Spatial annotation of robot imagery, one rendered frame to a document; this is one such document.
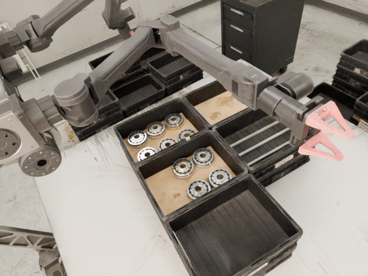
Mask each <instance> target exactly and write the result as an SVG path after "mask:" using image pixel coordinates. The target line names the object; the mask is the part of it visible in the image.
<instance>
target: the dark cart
mask: <svg viewBox="0 0 368 276"><path fill-rule="evenodd" d="M304 3H305V0H221V45H222V54H223V55H224V56H226V57H228V58H230V59H231V60H234V61H238V60H239V59H243V60H244V61H246V62H248V63H250V64H251V65H253V66H255V67H257V68H258V69H260V70H261V71H263V72H265V73H267V74H268V75H271V74H272V73H274V72H276V71H278V70H279V72H280V73H284V72H285V71H286V69H287V67H288V64H290V63H292V62H293V60H294V55H295V50H296V44H297V39H298V33H299V30H300V24H301V19H302V13H303V8H304Z"/></svg>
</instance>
